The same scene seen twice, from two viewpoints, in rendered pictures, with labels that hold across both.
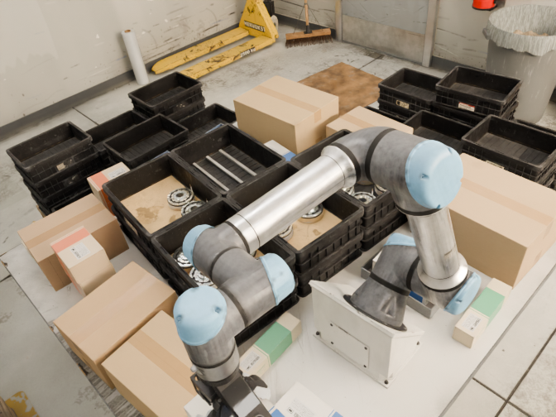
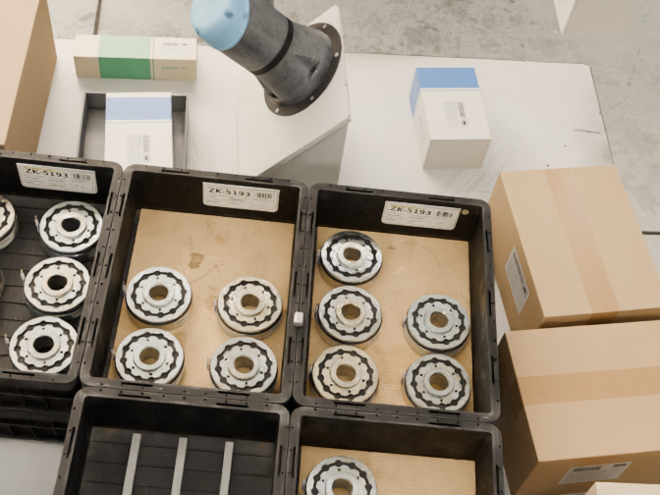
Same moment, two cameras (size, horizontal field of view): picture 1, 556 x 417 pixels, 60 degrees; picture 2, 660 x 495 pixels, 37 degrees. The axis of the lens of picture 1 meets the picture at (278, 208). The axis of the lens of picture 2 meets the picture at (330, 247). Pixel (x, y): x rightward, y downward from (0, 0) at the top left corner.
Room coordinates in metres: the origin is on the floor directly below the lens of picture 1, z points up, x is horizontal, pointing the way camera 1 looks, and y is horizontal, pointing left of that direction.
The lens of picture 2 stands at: (1.84, 0.50, 2.21)
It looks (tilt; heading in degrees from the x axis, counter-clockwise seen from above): 55 degrees down; 209
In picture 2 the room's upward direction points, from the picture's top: 10 degrees clockwise
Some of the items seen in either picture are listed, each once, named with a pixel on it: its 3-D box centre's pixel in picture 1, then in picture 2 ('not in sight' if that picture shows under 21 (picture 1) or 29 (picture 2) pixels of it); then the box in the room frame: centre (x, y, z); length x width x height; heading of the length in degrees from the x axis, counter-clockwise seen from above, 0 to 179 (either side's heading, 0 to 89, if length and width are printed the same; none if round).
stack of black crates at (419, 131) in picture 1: (433, 155); not in sight; (2.20, -0.93, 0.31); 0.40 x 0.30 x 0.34; 39
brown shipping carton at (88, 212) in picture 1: (74, 240); not in sight; (1.35, 0.78, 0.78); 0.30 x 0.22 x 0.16; 126
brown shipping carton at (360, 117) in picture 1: (368, 141); not in sight; (1.75, -0.43, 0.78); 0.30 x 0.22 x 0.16; 37
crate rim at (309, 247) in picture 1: (292, 204); (202, 279); (1.24, -0.05, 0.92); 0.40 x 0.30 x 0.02; 35
